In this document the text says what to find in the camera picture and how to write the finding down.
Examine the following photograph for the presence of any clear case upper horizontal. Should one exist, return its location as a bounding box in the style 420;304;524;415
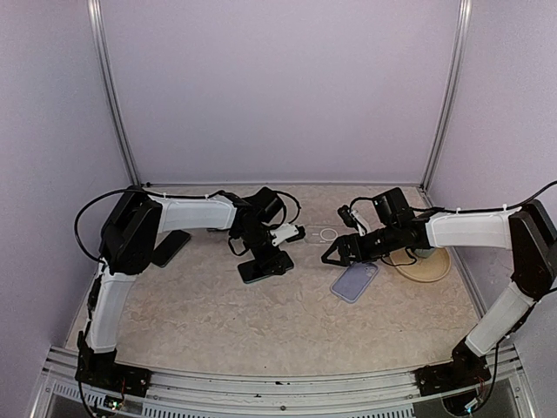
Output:
305;225;342;245

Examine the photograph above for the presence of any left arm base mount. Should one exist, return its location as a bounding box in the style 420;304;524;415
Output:
75;331;152;398

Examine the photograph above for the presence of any beige round plate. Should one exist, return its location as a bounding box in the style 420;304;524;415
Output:
389;248;452;283

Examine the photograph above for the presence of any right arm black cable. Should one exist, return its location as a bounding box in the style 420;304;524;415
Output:
347;180;557;266

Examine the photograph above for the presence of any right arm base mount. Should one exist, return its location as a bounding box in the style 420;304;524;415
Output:
413;339;492;396

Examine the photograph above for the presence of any lavender phone case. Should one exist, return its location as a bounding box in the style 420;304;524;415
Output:
330;263;379;304

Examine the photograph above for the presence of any light blue cup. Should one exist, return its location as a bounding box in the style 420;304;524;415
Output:
413;247;436;259

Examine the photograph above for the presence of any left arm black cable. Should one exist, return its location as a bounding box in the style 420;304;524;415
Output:
73;185;304;262

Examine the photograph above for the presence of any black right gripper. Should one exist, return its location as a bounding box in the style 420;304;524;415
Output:
321;222;400;266

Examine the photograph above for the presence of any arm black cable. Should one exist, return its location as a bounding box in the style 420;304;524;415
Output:
347;180;557;266
73;185;304;262

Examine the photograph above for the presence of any aluminium frame post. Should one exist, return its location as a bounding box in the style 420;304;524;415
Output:
87;0;141;185
420;0;473;192

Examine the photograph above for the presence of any right aluminium frame post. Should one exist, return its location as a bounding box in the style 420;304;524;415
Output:
420;0;473;192

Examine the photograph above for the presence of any left aluminium frame post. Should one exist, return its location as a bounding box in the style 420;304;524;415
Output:
87;0;141;185

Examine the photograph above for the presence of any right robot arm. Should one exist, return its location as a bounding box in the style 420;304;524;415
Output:
321;187;556;387

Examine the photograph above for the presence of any black phone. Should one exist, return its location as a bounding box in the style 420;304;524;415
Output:
238;251;294;284
151;230;191;268

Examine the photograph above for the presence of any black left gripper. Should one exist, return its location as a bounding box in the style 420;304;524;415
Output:
238;225;288;275

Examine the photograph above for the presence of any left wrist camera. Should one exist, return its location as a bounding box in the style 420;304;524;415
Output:
271;223;305;246

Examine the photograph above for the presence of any front aluminium rail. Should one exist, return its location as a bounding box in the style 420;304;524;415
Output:
24;346;541;417

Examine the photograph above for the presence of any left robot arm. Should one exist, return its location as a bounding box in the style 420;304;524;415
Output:
77;186;299;388

